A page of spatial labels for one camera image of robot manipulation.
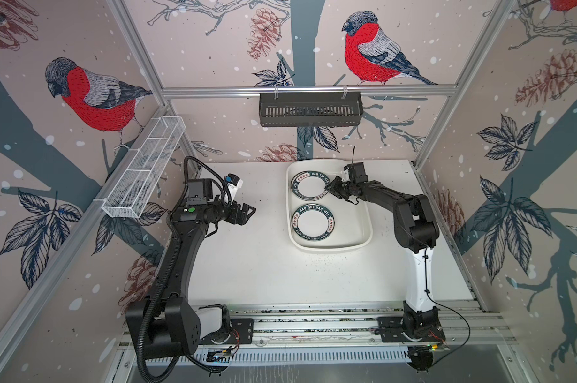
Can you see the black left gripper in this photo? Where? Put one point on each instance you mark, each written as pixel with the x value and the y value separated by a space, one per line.
pixel 243 215

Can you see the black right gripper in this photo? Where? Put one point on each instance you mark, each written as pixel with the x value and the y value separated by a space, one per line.
pixel 336 187

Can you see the green ring plate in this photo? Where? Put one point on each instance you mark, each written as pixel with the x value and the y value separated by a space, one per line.
pixel 313 222
pixel 310 185

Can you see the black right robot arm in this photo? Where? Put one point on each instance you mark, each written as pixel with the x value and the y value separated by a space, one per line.
pixel 416 231

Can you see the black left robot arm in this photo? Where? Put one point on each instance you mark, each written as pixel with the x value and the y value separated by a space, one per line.
pixel 164 324

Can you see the white plastic bin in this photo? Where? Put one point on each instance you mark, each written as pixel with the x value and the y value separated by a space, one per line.
pixel 353 228

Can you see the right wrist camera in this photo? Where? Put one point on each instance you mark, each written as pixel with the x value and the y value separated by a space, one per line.
pixel 355 173

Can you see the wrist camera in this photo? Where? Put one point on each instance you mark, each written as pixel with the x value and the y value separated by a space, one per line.
pixel 355 173
pixel 234 183

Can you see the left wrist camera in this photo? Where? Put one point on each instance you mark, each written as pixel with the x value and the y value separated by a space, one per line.
pixel 234 183

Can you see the black hanging wire basket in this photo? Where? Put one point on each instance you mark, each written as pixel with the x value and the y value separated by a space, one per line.
pixel 333 109

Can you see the white mesh wall shelf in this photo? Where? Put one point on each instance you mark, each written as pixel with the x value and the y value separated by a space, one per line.
pixel 135 187

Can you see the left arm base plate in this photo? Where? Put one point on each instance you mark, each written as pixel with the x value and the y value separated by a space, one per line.
pixel 241 333

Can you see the aluminium frame top bar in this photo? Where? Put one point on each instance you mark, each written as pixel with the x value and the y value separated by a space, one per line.
pixel 374 91

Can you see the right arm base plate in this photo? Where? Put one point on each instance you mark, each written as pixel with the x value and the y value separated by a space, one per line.
pixel 399 329

